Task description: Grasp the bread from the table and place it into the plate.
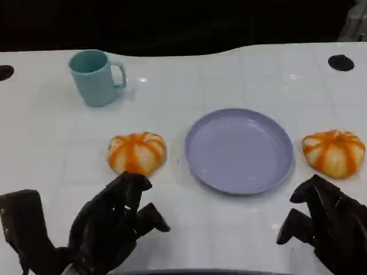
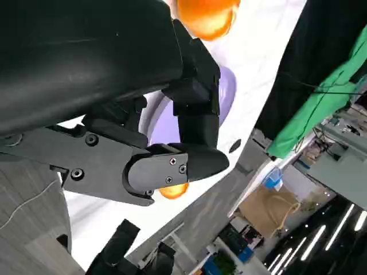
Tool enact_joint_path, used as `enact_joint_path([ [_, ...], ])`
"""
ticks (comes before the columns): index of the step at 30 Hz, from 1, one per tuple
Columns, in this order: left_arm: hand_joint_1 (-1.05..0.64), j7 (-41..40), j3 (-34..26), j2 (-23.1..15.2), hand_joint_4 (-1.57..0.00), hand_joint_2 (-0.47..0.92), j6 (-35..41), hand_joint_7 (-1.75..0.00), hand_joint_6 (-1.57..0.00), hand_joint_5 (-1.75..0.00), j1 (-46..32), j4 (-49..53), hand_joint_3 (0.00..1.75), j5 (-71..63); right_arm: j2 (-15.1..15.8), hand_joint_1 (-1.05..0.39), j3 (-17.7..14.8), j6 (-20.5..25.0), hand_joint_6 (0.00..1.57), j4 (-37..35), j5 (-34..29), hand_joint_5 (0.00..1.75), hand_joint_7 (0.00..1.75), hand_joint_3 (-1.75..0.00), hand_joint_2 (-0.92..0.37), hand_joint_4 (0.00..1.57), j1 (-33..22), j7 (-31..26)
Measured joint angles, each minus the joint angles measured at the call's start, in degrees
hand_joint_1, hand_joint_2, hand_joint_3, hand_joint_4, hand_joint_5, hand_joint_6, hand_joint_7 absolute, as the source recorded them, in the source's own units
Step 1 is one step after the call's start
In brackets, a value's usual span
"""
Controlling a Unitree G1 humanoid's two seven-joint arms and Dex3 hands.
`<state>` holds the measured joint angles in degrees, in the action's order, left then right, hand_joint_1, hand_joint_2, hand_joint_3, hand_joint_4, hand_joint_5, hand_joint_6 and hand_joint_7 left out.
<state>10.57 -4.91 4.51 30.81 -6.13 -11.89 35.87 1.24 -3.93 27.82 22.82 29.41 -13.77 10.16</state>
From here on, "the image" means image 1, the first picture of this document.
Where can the grey metal frame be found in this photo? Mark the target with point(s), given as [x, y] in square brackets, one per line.
[354, 24]

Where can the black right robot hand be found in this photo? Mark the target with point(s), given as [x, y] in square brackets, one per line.
[335, 226]

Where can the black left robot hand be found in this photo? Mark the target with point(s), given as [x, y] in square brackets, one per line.
[103, 226]

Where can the pale green mug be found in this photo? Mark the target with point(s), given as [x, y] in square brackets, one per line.
[94, 83]

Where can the orange and white toy bread roll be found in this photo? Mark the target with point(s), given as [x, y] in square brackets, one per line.
[137, 153]
[334, 153]

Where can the lilac plate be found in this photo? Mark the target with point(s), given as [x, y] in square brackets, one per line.
[239, 150]

